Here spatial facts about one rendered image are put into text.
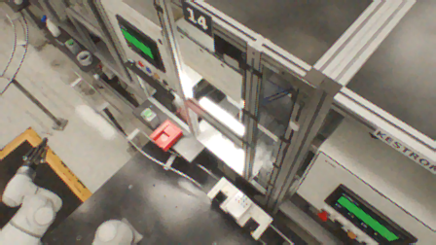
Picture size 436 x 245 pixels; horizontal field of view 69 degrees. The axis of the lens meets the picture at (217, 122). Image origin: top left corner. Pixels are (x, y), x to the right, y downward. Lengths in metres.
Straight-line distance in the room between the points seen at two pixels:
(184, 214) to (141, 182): 0.36
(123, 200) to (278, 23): 1.59
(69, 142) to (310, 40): 2.76
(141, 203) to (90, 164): 1.13
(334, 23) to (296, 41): 0.13
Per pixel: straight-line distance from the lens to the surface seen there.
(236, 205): 1.79
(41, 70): 4.00
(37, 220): 1.39
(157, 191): 2.13
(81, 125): 3.37
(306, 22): 0.96
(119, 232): 1.87
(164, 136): 1.99
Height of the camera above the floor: 2.68
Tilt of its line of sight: 62 degrees down
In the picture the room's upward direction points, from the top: 7 degrees counter-clockwise
